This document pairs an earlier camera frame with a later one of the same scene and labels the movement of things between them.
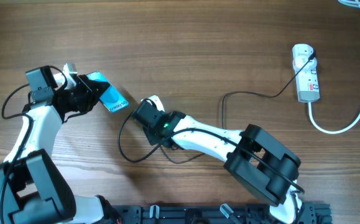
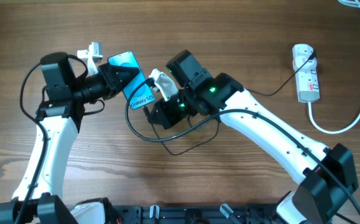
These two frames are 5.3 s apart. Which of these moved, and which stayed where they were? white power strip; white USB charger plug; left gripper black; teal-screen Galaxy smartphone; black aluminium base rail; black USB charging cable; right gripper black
Moved: right gripper black; teal-screen Galaxy smartphone; left gripper black; black USB charging cable
Stayed: black aluminium base rail; white USB charger plug; white power strip
